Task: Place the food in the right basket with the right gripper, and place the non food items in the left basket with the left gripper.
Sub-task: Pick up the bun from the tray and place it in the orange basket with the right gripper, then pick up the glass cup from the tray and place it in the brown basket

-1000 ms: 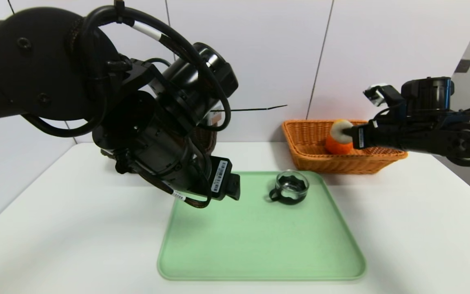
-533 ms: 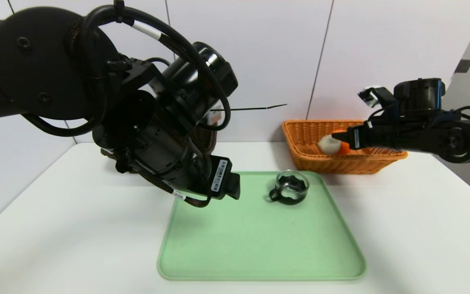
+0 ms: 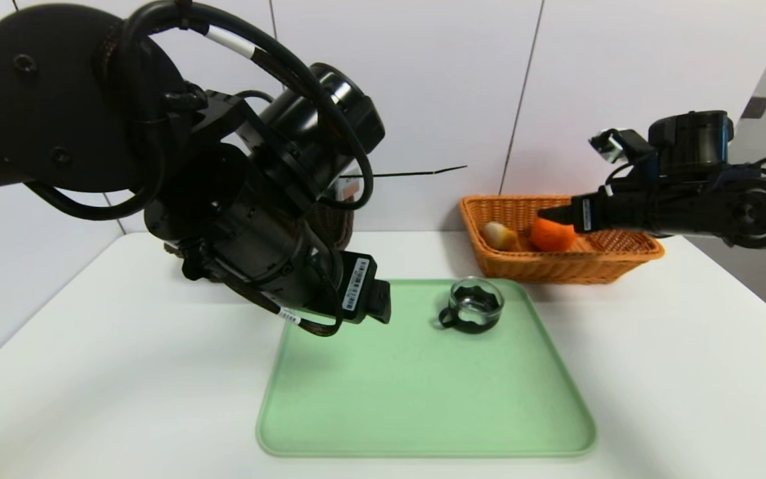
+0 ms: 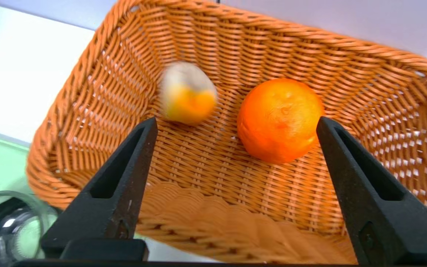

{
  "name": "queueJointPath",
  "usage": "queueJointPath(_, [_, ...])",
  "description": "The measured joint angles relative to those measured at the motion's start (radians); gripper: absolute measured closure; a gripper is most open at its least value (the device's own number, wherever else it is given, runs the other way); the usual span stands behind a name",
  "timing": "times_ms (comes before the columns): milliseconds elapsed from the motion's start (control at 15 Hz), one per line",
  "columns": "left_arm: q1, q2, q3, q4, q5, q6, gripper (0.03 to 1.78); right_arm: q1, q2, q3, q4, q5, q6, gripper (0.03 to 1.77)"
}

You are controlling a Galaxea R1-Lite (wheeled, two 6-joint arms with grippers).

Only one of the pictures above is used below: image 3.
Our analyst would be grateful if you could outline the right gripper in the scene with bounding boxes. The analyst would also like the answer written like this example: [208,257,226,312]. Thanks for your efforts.
[537,190,638,234]

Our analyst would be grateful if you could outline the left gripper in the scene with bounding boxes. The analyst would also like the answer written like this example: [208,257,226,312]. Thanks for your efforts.
[327,250,392,325]

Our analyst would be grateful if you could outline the orange fruit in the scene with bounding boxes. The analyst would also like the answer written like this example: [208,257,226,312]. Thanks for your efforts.
[530,217,577,253]

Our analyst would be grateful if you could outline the white orange peach bun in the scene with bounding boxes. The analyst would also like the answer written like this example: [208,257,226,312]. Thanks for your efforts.
[483,222,519,251]

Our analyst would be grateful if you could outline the glass cup black holder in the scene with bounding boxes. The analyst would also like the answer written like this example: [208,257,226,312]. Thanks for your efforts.
[438,277,504,334]

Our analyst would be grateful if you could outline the orange wicker basket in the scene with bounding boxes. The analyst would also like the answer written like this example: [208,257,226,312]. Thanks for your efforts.
[458,195,664,285]

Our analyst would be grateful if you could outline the dark brown wicker basket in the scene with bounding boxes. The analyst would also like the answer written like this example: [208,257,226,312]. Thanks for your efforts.
[307,192,356,251]

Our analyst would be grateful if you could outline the green plastic tray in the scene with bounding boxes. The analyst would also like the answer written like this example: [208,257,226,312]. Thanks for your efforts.
[257,278,598,458]

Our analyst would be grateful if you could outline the black zip tie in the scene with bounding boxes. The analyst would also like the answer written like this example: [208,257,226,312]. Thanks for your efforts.
[340,165,468,179]

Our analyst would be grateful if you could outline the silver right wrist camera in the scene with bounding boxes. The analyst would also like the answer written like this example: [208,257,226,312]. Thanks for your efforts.
[589,129,631,164]

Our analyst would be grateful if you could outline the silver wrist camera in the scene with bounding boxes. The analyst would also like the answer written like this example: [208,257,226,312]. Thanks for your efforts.
[335,174,364,202]
[589,129,631,164]

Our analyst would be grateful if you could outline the thin labelled left gripper cable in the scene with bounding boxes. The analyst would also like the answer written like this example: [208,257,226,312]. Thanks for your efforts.
[184,256,345,337]

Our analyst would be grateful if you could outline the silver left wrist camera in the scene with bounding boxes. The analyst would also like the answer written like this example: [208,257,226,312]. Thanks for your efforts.
[335,174,364,202]

